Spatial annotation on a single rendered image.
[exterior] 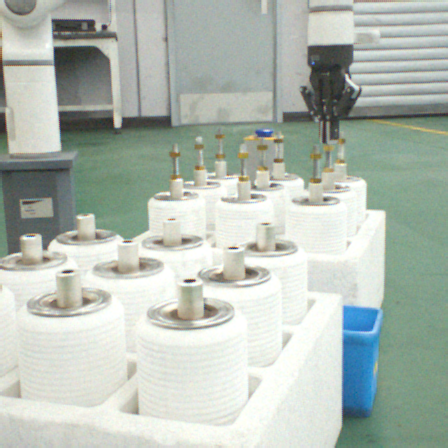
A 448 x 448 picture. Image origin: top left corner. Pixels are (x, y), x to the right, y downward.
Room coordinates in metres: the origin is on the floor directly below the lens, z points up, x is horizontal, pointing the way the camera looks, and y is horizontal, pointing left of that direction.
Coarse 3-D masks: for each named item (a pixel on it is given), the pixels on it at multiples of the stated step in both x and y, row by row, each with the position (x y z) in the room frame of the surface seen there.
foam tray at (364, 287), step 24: (384, 216) 1.35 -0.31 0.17; (360, 240) 1.13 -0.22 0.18; (384, 240) 1.36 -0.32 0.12; (216, 264) 1.07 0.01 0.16; (312, 264) 1.02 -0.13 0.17; (336, 264) 1.01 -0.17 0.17; (360, 264) 1.03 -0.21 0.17; (312, 288) 1.02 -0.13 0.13; (336, 288) 1.01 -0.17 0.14; (360, 288) 1.03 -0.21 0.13
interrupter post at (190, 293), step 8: (184, 280) 0.58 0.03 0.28; (192, 280) 0.58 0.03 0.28; (200, 280) 0.58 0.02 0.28; (184, 288) 0.57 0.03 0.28; (192, 288) 0.57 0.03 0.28; (200, 288) 0.57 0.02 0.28; (184, 296) 0.57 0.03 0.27; (192, 296) 0.57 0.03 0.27; (200, 296) 0.57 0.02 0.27; (184, 304) 0.57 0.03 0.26; (192, 304) 0.57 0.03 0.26; (200, 304) 0.57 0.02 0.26; (184, 312) 0.57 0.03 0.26; (192, 312) 0.57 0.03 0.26; (200, 312) 0.57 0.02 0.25
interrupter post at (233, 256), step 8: (224, 248) 0.69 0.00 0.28; (232, 248) 0.70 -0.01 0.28; (240, 248) 0.69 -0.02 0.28; (224, 256) 0.69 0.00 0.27; (232, 256) 0.68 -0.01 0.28; (240, 256) 0.68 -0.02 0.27; (224, 264) 0.69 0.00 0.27; (232, 264) 0.68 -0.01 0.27; (240, 264) 0.68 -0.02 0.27; (224, 272) 0.69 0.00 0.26; (232, 272) 0.68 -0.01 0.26; (240, 272) 0.68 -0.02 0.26
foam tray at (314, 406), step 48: (288, 336) 0.72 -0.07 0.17; (336, 336) 0.81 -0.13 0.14; (0, 384) 0.61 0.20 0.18; (288, 384) 0.59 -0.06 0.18; (336, 384) 0.81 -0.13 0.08; (0, 432) 0.56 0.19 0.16; (48, 432) 0.54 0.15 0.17; (96, 432) 0.53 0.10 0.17; (144, 432) 0.51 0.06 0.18; (192, 432) 0.51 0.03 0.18; (240, 432) 0.51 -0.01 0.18; (288, 432) 0.58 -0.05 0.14; (336, 432) 0.81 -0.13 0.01
